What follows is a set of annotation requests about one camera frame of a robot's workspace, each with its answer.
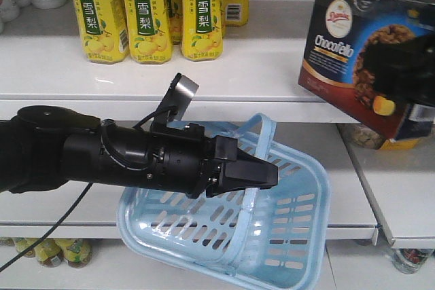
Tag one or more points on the dark blue chocolate cookie box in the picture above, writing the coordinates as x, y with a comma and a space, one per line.
332, 65

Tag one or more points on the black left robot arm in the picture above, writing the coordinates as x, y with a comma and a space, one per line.
43, 147

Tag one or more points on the clear bottle lower right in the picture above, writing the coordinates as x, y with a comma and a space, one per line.
410, 261

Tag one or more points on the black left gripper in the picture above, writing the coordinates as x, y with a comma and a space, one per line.
186, 161

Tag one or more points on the clear tub of biscuits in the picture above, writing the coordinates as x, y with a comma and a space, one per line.
364, 137

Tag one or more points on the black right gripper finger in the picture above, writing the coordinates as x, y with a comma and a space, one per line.
403, 71

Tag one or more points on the light blue plastic basket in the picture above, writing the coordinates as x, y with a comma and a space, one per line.
255, 239

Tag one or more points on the green tea bottle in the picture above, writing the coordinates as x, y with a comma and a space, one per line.
76, 251
48, 253

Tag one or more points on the pear tea bottle middle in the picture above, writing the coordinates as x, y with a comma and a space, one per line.
148, 31

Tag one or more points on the pear tea bottle right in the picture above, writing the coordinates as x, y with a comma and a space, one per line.
202, 29

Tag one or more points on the white store shelving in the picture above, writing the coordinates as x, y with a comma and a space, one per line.
378, 197

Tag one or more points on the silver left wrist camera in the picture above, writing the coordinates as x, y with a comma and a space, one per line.
180, 93

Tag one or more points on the pear tea bottle left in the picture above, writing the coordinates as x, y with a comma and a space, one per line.
103, 30

